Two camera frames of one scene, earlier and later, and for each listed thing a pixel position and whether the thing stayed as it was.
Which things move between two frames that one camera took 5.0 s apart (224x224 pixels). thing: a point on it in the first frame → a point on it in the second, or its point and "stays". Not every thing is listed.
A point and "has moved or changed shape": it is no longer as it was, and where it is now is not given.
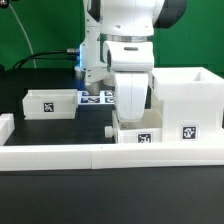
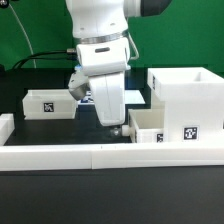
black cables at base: [30, 56] stays
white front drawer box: [147, 130] has moved or changed shape
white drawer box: [50, 104] stays
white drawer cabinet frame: [192, 103] stays
